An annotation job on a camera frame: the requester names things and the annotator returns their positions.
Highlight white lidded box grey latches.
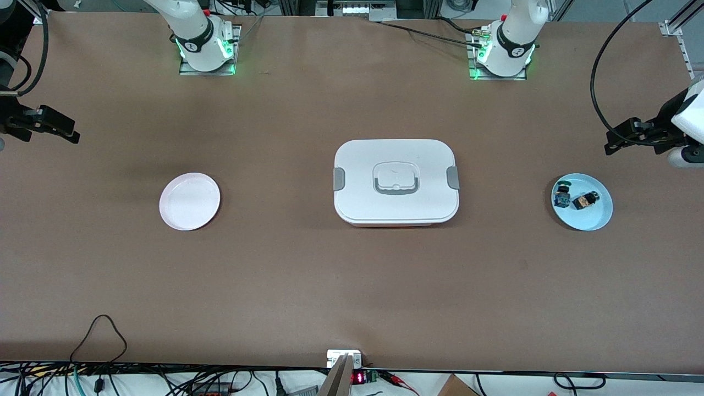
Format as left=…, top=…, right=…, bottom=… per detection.
left=333, top=139, right=460, bottom=228

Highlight light blue round plate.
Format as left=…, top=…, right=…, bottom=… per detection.
left=551, top=173, right=614, bottom=232

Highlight aluminium frame rail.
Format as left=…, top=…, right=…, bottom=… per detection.
left=316, top=0, right=398, bottom=23

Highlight green blue push button switch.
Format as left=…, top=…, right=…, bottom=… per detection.
left=553, top=179, right=573, bottom=208

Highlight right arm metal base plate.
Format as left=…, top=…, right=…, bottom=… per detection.
left=179, top=24, right=242, bottom=76

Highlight aluminium frame profile with bracket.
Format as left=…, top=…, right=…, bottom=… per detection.
left=658, top=0, right=704, bottom=81

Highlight black flat looped cable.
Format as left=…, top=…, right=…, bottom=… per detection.
left=552, top=372, right=607, bottom=391

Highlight aluminium frame corner profile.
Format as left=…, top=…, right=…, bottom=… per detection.
left=16, top=0, right=50, bottom=26

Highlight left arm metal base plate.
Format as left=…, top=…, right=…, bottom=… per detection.
left=467, top=27, right=528, bottom=81

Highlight black cable to arm base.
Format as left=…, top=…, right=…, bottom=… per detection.
left=373, top=16, right=486, bottom=48

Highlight small white electronics box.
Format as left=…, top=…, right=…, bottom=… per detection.
left=327, top=350, right=363, bottom=369

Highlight pale pink round plate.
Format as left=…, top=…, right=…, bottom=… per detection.
left=159, top=173, right=221, bottom=232

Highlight red clip lead wires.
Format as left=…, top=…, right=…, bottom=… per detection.
left=379, top=371, right=420, bottom=396

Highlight orange push button switch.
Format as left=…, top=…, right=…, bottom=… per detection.
left=572, top=190, right=601, bottom=211

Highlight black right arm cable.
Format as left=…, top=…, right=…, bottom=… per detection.
left=0, top=0, right=51, bottom=97

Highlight grey aluminium bar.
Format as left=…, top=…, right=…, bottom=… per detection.
left=319, top=354, right=354, bottom=396

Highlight brown cardboard piece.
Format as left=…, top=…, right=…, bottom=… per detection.
left=437, top=374, right=480, bottom=396

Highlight thin black looped cable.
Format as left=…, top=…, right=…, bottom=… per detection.
left=70, top=314, right=129, bottom=364

